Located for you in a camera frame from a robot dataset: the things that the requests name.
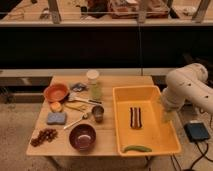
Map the dark purple bowl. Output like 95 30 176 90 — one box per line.
69 124 96 151

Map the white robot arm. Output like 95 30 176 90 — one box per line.
161 63 213 122

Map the yellow plastic tray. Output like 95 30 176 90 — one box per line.
113 85 181 157

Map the green chili pepper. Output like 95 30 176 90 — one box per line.
123 145 152 153

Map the small metal cup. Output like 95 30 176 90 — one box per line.
92 105 104 123

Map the green bottle with white lid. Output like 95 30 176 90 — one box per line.
86 69 102 101

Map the metal spoon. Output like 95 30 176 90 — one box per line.
63 113 89 130

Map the wooden table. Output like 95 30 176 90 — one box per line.
26 75 155 158

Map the blue grey crumpled object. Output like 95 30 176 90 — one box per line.
71 83 88 92

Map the orange fruit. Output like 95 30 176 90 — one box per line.
50 102 62 112

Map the orange bowl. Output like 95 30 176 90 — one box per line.
43 83 69 102

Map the blue sponge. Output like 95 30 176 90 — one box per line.
46 113 67 125

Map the bunch of dark grapes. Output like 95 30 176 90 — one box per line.
30 128 58 147

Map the white handled brush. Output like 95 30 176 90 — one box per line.
68 93 102 105

